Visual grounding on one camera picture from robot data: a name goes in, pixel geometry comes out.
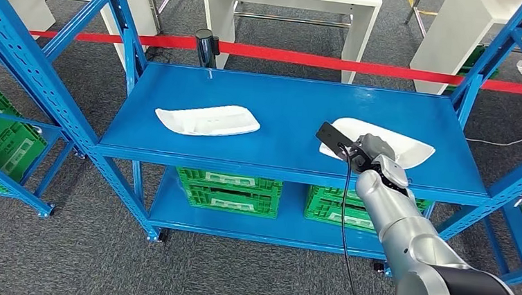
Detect red barrier belt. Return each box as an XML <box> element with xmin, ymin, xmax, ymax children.
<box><xmin>28</xmin><ymin>25</ymin><xmax>522</xmax><ymax>96</ymax></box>

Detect black stanchion post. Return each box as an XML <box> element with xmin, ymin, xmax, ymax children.
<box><xmin>192</xmin><ymin>28</ymin><xmax>222</xmax><ymax>69</ymax></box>

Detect white curved plastic part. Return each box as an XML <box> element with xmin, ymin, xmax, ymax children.
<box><xmin>318</xmin><ymin>116</ymin><xmax>438</xmax><ymax>172</ymax></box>
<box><xmin>153</xmin><ymin>100</ymin><xmax>263</xmax><ymax>141</ymax></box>

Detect black camera cable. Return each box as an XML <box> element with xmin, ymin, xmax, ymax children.
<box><xmin>327</xmin><ymin>143</ymin><xmax>376</xmax><ymax>295</ymax></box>

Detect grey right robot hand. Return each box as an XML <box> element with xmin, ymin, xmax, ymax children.
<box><xmin>355</xmin><ymin>132</ymin><xmax>399</xmax><ymax>164</ymax></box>

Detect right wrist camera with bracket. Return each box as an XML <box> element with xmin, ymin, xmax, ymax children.
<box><xmin>313</xmin><ymin>120</ymin><xmax>374</xmax><ymax>175</ymax></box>

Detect white floor cable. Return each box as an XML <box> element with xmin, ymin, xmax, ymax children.
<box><xmin>465</xmin><ymin>132</ymin><xmax>522</xmax><ymax>148</ymax></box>

